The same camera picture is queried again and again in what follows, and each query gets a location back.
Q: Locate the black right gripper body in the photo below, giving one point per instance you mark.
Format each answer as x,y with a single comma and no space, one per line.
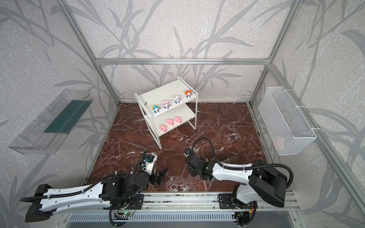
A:
192,163

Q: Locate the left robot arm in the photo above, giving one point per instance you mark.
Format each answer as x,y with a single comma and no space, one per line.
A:
112,192

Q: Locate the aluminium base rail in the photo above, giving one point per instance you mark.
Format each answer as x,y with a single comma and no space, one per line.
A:
201,209

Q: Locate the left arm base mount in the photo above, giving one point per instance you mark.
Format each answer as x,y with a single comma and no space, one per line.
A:
132,204

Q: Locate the pink hat blue figurine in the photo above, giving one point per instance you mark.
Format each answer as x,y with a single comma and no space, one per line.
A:
166,104

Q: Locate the white wire mesh basket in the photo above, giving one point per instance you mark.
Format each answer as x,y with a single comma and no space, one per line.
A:
283,117

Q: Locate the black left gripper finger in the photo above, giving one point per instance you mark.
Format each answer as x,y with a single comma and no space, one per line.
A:
159,182
162,174

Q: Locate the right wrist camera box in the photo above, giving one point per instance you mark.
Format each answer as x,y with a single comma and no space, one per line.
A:
187,152

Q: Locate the green circuit board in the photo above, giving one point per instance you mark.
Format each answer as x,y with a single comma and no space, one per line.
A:
124,215

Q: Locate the teal blue cat figurine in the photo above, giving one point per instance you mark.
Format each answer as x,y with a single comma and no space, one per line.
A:
156,109

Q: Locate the white blue round figurine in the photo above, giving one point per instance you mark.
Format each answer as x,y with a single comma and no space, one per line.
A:
177,99

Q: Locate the orange blue figurine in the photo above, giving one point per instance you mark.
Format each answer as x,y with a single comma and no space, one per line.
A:
188,93

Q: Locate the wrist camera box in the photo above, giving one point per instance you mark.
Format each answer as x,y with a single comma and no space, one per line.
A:
149,162
187,152

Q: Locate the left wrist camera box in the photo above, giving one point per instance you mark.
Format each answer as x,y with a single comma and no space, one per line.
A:
149,162

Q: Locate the white two-tier metal shelf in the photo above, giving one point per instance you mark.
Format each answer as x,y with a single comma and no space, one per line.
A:
186,110

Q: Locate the pink pig toy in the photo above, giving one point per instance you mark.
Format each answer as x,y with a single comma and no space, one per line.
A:
170,121
178,119
163,128

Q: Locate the clear plastic wall bin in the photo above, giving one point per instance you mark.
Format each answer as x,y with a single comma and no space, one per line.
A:
47,132

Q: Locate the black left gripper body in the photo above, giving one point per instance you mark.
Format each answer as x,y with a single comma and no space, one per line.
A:
157,177

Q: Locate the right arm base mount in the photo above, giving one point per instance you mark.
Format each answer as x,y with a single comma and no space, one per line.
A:
243,218

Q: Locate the aluminium enclosure frame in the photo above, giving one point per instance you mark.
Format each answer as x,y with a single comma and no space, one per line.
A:
349,181

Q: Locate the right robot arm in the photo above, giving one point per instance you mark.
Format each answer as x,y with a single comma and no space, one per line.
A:
256,181

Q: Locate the pink toy in basket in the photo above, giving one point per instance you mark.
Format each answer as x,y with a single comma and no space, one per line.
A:
280,143

